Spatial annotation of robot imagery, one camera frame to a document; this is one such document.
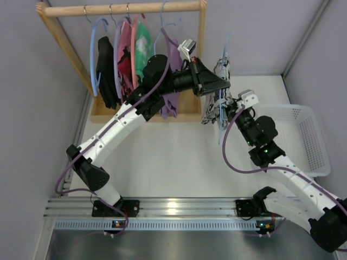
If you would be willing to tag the blue wire trouser hanger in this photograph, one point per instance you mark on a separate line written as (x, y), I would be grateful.
(223, 74)

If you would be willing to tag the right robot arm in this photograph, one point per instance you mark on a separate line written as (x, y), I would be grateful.
(317, 211)

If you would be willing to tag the purple garment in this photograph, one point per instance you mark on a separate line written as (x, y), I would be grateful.
(171, 100)

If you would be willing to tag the light blue plastic hanger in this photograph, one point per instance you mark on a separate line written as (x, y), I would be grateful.
(95, 80)

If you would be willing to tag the black garment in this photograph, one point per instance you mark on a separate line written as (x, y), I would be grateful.
(105, 73)

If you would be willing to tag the pink red patterned garment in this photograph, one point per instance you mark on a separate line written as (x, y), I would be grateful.
(124, 61)

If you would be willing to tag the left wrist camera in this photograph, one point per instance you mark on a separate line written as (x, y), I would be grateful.
(186, 48)

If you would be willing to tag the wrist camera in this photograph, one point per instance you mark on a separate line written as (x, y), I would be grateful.
(247, 99)
(186, 48)

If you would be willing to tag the wooden clothes rack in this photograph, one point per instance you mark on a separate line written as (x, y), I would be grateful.
(189, 106)

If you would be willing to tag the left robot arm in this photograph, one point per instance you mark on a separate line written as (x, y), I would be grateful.
(143, 103)

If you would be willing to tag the lilac plastic hanger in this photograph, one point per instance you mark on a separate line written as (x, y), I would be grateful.
(115, 56)

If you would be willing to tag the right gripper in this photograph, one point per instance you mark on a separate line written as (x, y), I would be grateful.
(233, 109)

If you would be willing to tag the black white patterned trousers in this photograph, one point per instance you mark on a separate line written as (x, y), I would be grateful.
(211, 112)

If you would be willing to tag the green tie-dye garment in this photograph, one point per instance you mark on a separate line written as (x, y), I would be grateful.
(143, 49)

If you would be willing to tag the salmon pink plastic hanger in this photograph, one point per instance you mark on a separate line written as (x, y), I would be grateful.
(132, 50)

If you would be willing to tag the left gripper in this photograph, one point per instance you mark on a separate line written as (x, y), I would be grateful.
(196, 78)

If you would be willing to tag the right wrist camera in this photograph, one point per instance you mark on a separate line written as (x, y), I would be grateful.
(247, 99)

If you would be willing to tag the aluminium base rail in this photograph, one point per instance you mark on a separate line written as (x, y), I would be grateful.
(173, 214)

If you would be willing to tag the white plastic basket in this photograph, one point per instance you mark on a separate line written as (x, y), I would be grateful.
(300, 137)

